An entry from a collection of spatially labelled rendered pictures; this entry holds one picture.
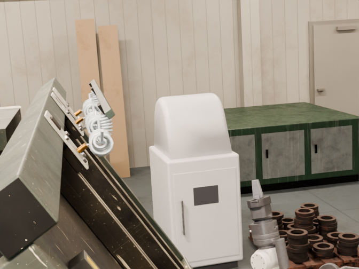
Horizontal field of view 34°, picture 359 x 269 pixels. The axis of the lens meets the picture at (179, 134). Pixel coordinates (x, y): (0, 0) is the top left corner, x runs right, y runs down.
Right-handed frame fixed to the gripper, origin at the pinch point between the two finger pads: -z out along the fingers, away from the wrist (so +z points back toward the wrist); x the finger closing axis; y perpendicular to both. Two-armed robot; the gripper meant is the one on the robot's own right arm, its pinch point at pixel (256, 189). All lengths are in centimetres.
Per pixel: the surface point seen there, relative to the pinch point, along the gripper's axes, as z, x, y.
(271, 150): -23, -551, 140
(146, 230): 10, -18, 53
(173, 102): -76, -285, 148
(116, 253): 10, 38, 34
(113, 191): -8, -9, 59
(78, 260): 5, 86, 13
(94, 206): -4, 44, 35
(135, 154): -60, -649, 389
